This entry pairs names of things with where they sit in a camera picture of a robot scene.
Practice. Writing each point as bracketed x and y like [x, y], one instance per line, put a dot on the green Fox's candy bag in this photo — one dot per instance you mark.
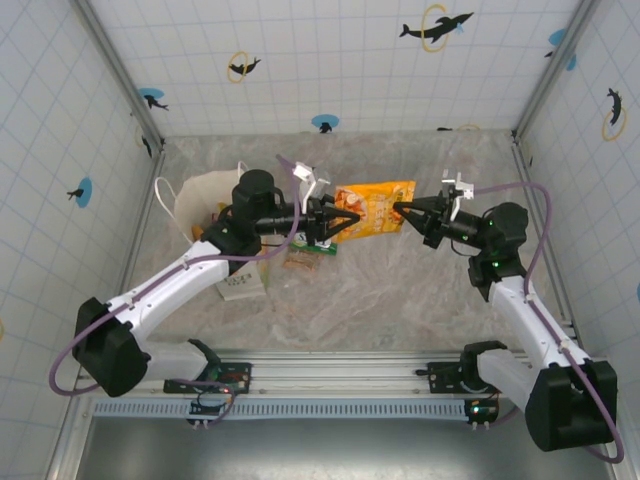
[320, 247]

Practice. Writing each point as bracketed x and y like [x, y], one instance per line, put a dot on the yellow chips snack bag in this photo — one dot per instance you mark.
[375, 210]

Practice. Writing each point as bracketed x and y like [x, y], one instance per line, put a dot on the white printed paper bag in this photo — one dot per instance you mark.
[197, 200]

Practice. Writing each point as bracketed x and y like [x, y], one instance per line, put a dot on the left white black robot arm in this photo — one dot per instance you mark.
[165, 280]

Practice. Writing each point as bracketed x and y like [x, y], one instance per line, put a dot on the clear packet brown snacks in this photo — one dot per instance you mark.
[300, 260]

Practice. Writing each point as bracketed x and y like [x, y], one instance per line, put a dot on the fish sticker on blue oval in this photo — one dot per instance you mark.
[325, 123]

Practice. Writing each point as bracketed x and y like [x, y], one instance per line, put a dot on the shark sticker on blue circle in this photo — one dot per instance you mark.
[152, 98]

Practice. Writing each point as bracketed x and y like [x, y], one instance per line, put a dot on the fish sticker on blue circle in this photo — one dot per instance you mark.
[82, 192]

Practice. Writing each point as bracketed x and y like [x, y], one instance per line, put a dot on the small black controller board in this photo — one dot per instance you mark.
[210, 407]
[482, 411]

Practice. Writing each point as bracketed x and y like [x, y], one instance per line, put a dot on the grey metal sheet panel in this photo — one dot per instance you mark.
[325, 450]

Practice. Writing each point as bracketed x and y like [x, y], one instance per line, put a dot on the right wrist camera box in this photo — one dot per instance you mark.
[457, 190]

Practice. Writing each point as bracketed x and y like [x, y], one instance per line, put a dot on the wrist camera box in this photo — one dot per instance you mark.
[312, 182]
[457, 190]

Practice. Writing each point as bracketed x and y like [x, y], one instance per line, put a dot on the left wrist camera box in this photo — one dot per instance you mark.
[312, 182]

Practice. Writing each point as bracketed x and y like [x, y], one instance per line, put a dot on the aluminium mounting rail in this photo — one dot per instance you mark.
[340, 375]

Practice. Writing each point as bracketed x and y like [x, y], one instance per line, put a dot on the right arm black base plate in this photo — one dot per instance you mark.
[442, 375]

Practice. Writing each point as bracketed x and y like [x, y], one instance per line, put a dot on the aluminium frame post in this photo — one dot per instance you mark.
[555, 70]
[120, 70]

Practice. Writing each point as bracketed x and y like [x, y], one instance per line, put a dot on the blue sticker behind post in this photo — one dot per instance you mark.
[557, 37]

